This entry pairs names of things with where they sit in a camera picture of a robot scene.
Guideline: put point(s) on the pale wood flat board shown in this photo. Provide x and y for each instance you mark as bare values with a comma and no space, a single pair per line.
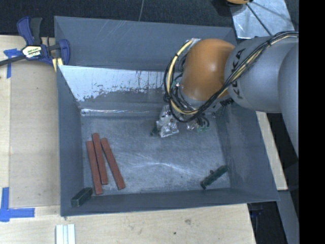
33,136

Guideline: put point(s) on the dark green flat block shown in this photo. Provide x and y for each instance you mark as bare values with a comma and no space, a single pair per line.
81,196
214,177

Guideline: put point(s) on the grey metal bin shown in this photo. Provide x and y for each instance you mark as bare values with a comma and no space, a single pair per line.
152,161

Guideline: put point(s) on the red-brown flat block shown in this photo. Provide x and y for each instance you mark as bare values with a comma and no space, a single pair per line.
100,159
94,169
113,164

